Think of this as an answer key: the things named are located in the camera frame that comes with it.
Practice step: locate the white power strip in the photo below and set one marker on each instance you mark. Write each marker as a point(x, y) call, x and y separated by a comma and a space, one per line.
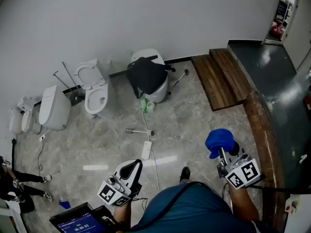
point(146, 150)

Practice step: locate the small blue rag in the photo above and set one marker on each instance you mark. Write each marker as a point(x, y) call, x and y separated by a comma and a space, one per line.
point(65, 204)

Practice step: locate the person's left forearm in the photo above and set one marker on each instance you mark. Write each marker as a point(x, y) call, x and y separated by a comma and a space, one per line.
point(122, 212)

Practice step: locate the person's right forearm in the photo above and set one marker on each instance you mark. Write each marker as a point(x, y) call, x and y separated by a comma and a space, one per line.
point(243, 203)

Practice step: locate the white tape roll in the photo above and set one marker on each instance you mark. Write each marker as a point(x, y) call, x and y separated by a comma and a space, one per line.
point(150, 109)

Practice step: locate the wooden step platform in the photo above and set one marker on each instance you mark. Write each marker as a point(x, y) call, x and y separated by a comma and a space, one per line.
point(218, 81)

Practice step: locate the black tablet with lit screen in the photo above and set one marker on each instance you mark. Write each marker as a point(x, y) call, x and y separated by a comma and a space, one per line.
point(77, 223)

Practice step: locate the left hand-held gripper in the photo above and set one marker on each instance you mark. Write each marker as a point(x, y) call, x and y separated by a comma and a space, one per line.
point(107, 193)

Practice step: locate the boxy white closed-lid toilet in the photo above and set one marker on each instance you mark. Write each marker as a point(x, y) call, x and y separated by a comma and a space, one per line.
point(53, 108)

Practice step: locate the blue cloth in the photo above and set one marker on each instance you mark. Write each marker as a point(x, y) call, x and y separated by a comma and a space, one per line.
point(218, 139)

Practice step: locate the white toilet with angular tank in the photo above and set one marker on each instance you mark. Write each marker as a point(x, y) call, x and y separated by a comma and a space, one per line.
point(25, 120)

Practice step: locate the person's black left shoe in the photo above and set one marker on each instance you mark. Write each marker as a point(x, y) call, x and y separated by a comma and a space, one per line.
point(185, 175)

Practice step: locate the white floor socket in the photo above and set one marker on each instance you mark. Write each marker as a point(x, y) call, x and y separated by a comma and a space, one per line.
point(42, 138)

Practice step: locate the toilet brush with dark head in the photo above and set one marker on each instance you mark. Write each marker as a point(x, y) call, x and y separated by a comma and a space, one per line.
point(186, 71)

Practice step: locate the white equipment box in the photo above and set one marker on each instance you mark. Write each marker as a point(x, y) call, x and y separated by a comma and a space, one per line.
point(298, 215)

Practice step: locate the white toilet with open seat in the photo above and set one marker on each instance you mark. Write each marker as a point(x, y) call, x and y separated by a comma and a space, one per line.
point(109, 98)

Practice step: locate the metal pole with black base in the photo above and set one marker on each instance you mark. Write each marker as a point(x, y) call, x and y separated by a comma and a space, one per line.
point(76, 99)

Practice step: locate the white door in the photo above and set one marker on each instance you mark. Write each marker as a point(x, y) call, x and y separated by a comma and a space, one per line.
point(300, 28)

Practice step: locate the black tablet mount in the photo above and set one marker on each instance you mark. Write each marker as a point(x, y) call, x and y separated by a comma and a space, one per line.
point(107, 217)

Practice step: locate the red bag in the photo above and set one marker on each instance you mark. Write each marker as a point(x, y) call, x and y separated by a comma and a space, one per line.
point(276, 29)

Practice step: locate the black backpack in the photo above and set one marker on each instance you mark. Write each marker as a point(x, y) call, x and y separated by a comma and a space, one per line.
point(145, 76)

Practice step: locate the person's blue shirt torso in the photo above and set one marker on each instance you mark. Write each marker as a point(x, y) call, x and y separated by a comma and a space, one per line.
point(194, 210)

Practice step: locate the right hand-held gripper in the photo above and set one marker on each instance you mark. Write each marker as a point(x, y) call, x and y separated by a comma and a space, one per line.
point(250, 171)

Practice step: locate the curved wooden ledge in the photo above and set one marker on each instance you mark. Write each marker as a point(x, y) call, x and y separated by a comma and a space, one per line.
point(264, 135)

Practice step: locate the round white closed-lid toilet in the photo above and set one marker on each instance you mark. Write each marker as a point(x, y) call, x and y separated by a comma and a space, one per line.
point(159, 92)

